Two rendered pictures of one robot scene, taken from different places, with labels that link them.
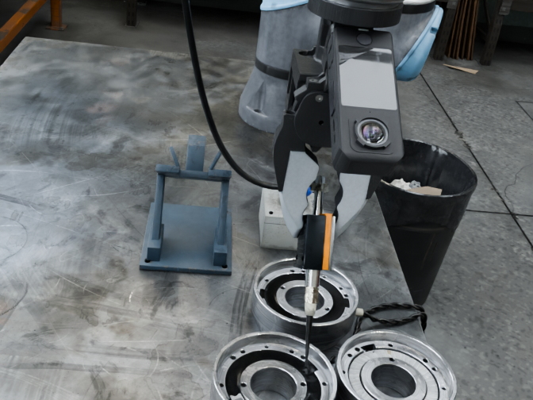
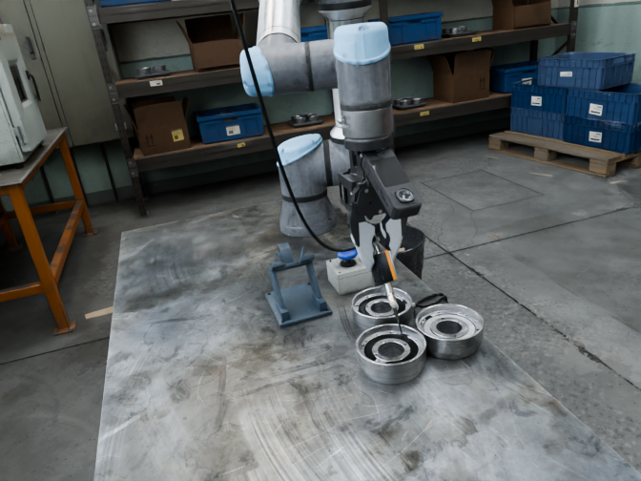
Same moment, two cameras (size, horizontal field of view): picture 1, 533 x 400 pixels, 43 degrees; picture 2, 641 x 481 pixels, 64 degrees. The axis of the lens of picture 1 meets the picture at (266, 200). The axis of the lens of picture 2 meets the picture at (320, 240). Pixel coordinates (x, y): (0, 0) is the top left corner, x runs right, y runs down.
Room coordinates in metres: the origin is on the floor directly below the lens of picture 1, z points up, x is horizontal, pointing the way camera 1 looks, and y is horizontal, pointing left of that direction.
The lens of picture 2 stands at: (-0.21, 0.15, 1.30)
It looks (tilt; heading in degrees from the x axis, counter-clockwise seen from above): 24 degrees down; 351
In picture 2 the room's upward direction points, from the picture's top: 7 degrees counter-clockwise
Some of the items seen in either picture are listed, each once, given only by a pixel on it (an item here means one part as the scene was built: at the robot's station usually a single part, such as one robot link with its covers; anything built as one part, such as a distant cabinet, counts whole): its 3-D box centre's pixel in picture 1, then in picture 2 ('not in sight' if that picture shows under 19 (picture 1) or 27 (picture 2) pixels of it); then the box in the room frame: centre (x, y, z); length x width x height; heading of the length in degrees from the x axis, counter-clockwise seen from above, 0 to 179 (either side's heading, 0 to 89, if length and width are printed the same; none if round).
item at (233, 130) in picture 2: not in sight; (229, 123); (4.15, 0.14, 0.56); 0.52 x 0.38 x 0.22; 94
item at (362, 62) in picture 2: not in sight; (362, 66); (0.52, -0.05, 1.23); 0.09 x 0.08 x 0.11; 169
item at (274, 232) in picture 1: (290, 214); (348, 271); (0.69, -0.03, 0.82); 0.08 x 0.07 x 0.05; 7
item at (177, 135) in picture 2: not in sight; (161, 124); (4.07, 0.67, 0.64); 0.49 x 0.40 x 0.37; 102
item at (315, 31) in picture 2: not in sight; (296, 43); (4.23, -0.51, 1.11); 0.52 x 0.38 x 0.22; 97
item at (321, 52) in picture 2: not in sight; (346, 62); (0.62, -0.05, 1.23); 0.11 x 0.11 x 0.08; 79
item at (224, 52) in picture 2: not in sight; (214, 42); (4.14, 0.15, 1.19); 0.52 x 0.42 x 0.38; 97
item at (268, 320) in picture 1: (303, 305); (382, 311); (0.53, -0.05, 0.82); 0.10 x 0.10 x 0.04
